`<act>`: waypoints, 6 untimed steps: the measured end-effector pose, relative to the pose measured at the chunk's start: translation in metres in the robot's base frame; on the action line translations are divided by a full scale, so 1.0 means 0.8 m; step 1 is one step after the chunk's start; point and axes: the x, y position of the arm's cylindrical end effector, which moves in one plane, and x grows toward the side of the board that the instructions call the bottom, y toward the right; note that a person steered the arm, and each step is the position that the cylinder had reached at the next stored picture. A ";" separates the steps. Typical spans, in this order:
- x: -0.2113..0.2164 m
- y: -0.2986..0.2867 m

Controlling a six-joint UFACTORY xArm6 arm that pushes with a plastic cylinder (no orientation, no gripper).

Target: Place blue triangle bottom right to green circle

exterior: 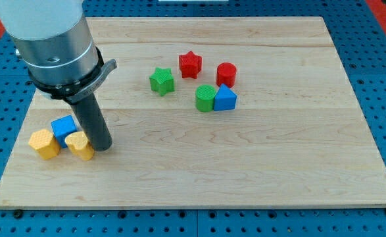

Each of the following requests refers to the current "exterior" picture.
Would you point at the green star block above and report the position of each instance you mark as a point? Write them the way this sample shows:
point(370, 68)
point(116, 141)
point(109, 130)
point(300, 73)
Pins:
point(162, 81)

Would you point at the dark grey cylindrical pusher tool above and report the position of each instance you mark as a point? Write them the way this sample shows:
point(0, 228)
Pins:
point(91, 119)

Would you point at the blue cube block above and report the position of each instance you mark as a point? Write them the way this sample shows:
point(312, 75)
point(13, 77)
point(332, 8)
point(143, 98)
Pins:
point(62, 127)

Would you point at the blue triangle block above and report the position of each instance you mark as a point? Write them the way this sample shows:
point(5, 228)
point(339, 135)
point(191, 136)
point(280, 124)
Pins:
point(225, 99)

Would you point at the yellow heart block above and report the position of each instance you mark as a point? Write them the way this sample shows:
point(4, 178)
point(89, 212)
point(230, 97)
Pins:
point(79, 145)

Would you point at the wooden board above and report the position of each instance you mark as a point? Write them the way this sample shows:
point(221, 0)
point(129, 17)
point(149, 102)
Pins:
point(297, 138)

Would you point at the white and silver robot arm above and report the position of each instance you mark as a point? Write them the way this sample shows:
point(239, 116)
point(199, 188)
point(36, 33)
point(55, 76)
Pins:
point(53, 39)

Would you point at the yellow hexagon block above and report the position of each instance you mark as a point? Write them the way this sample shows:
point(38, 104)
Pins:
point(45, 144)

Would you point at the red cylinder block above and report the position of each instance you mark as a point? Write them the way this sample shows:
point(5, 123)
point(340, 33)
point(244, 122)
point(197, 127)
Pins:
point(226, 74)

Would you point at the red star block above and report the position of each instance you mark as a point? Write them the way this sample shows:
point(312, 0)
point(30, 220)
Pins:
point(190, 65)

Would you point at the green cylinder block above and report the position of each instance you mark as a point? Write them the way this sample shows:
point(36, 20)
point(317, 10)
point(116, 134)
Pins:
point(204, 98)

